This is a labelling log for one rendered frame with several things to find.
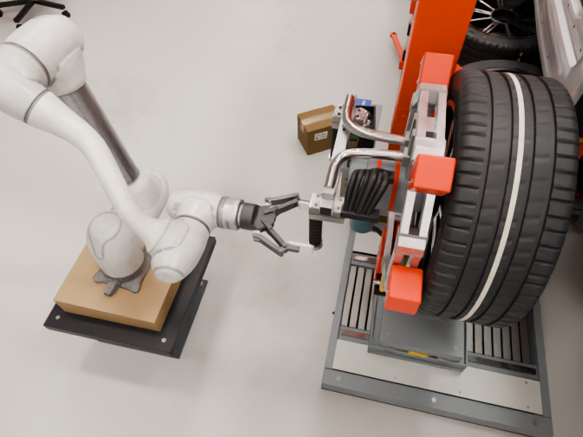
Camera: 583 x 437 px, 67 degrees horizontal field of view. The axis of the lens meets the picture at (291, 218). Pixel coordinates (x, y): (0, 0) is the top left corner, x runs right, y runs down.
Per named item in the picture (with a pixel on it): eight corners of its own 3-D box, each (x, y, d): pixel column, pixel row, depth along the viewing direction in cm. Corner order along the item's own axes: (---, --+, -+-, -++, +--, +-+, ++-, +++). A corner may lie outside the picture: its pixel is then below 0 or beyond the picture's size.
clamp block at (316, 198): (343, 225, 110) (344, 212, 106) (308, 218, 112) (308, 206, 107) (346, 209, 113) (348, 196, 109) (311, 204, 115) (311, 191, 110)
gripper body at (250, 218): (247, 211, 127) (278, 217, 126) (239, 235, 122) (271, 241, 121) (245, 195, 121) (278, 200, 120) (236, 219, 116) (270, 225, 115)
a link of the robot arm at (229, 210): (219, 234, 124) (240, 238, 123) (214, 215, 116) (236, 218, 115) (230, 209, 129) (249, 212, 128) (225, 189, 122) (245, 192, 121)
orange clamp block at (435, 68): (448, 90, 114) (455, 54, 113) (417, 87, 115) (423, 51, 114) (443, 94, 121) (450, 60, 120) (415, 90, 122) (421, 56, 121)
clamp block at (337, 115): (362, 133, 130) (363, 119, 125) (331, 128, 131) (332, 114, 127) (363, 121, 132) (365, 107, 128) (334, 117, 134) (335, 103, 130)
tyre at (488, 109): (601, 22, 89) (496, 127, 154) (480, 12, 93) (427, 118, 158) (560, 351, 83) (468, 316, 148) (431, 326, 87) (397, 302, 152)
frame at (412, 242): (396, 320, 129) (443, 207, 85) (374, 316, 130) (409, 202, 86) (410, 182, 160) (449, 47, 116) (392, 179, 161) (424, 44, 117)
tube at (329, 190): (403, 212, 102) (412, 182, 94) (321, 199, 105) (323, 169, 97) (409, 159, 112) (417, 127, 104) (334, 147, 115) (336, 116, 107)
